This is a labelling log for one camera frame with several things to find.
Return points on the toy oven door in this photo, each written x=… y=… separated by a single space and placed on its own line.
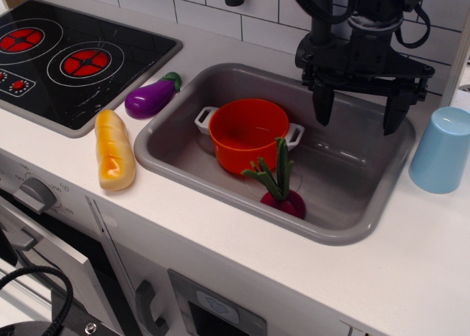
x=54 y=252

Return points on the light blue plastic cup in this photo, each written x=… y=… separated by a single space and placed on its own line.
x=440 y=158

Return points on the grey oven door handle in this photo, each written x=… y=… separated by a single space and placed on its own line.
x=19 y=239

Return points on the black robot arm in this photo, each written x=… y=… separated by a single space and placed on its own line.
x=376 y=10

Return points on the orange pot with white handles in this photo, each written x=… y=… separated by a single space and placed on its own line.
x=244 y=130

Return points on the red beet with green leaves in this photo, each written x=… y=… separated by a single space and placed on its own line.
x=279 y=195

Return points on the black toy faucet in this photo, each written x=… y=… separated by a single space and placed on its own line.
x=319 y=11

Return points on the black toy stovetop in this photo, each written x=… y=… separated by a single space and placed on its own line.
x=61 y=67

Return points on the grey dishwasher control panel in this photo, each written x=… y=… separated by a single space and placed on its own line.
x=205 y=312

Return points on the purple toy eggplant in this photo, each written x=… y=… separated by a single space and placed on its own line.
x=146 y=102

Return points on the grey cabinet door handle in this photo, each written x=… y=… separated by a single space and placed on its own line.
x=144 y=296

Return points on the toy bread loaf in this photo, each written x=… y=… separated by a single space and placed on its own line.
x=116 y=163

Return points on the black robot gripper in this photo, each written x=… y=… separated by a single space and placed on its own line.
x=365 y=64

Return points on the grey oven knob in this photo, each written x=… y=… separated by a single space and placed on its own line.
x=35 y=195

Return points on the grey plastic sink basin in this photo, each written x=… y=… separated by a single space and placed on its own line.
x=345 y=171

